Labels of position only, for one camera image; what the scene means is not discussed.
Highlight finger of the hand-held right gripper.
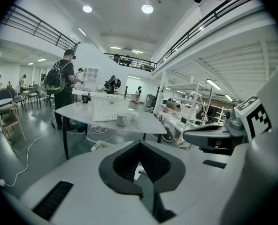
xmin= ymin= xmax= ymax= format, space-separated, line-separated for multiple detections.
xmin=183 ymin=123 xmax=233 ymax=153

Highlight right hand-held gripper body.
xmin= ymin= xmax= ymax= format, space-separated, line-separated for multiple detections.
xmin=224 ymin=96 xmax=272 ymax=144

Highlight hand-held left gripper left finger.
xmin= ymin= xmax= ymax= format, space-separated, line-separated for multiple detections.
xmin=20 ymin=140 xmax=158 ymax=225

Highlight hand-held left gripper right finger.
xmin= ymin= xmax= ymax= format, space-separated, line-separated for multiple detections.
xmin=140 ymin=140 xmax=232 ymax=225

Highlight grey cup with handle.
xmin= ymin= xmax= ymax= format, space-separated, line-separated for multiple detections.
xmin=116 ymin=112 xmax=128 ymax=127

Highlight white plastic basket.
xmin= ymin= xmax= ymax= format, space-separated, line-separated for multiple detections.
xmin=89 ymin=92 xmax=131 ymax=122

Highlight white metal shelf rack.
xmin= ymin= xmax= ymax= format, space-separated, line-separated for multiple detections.
xmin=153 ymin=71 xmax=226 ymax=147

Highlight white charger block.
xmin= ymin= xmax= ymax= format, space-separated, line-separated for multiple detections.
xmin=91 ymin=140 xmax=114 ymax=152

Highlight grey cabinet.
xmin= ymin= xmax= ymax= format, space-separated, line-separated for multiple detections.
xmin=146 ymin=94 xmax=156 ymax=107

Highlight white rectangular table black legs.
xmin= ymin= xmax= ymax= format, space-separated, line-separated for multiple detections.
xmin=72 ymin=89 xmax=93 ymax=103

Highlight wooden chair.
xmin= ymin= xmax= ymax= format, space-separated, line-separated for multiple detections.
xmin=0 ymin=103 xmax=27 ymax=147

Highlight white cubby shelf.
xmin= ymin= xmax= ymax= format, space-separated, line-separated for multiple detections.
xmin=84 ymin=67 xmax=99 ymax=88

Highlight black dome backpack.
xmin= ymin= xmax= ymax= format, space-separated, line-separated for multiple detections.
xmin=46 ymin=67 xmax=66 ymax=95

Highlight grey chair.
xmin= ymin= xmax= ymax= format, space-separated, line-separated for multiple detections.
xmin=27 ymin=85 xmax=43 ymax=110

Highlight navy chair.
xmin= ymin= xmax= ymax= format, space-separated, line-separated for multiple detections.
xmin=2 ymin=87 xmax=27 ymax=113

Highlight black balcony railing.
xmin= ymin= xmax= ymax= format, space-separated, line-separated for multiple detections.
xmin=0 ymin=3 xmax=81 ymax=53
xmin=156 ymin=0 xmax=252 ymax=68
xmin=103 ymin=52 xmax=157 ymax=71

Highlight round white table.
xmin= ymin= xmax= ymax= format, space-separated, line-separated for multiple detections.
xmin=0 ymin=98 xmax=14 ymax=121

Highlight long white floor cable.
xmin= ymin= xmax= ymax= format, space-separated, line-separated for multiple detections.
xmin=2 ymin=109 xmax=57 ymax=188

